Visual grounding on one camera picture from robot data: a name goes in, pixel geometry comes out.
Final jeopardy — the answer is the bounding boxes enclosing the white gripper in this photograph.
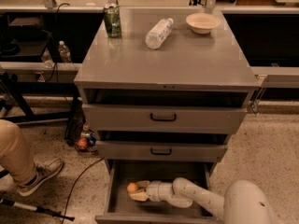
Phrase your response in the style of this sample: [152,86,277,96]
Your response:
[129,180,161,202]

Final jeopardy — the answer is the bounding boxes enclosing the orange fruit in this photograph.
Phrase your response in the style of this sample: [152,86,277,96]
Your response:
[127,183,138,193]

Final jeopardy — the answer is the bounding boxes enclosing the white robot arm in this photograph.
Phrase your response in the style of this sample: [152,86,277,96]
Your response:
[127,177,278,224]

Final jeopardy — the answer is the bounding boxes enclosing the grey bottom drawer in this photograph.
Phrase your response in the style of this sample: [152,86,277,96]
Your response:
[95,161,222,224]

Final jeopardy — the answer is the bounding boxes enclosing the grey drawer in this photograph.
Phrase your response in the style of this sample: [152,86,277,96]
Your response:
[95,161,222,224]
[96,141,227,162]
[82,105,247,134]

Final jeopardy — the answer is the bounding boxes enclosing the grey middle drawer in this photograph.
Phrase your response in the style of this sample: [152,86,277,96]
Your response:
[96,141,227,162]

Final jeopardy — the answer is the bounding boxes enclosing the grey top drawer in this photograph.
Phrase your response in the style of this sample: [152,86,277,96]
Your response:
[82,105,247,134]

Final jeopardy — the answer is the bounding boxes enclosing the grey drawer cabinet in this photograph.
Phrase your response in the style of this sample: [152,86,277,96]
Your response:
[74,7,261,224]

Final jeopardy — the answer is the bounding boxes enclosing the red apple on floor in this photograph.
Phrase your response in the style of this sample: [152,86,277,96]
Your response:
[77,137,88,150]

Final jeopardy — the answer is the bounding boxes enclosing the grey sneaker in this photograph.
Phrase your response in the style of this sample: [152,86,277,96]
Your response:
[19,159,64,197]

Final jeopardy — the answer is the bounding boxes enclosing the person leg beige trousers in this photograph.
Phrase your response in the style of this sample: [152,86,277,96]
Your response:
[0,119,36,186]

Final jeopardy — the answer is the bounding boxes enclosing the black and white rod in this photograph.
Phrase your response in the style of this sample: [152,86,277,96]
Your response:
[0,198,75,221]

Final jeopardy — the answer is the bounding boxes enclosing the small water bottle on shelf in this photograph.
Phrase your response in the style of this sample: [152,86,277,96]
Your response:
[58,41,72,63]

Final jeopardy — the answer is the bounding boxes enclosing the clear plastic water bottle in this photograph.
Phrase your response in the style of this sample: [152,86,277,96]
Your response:
[145,18,174,49]

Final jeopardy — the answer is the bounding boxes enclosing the white bowl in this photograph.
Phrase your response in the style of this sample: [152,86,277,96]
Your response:
[186,13,221,35]

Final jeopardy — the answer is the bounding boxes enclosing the green soda can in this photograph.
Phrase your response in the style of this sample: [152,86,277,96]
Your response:
[103,3,121,37]

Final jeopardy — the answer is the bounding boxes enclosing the black floor cable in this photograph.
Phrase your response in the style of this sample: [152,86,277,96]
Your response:
[60,158,105,224]

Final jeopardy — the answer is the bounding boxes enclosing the black wire basket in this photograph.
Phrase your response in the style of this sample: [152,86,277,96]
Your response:
[64,100,85,147]

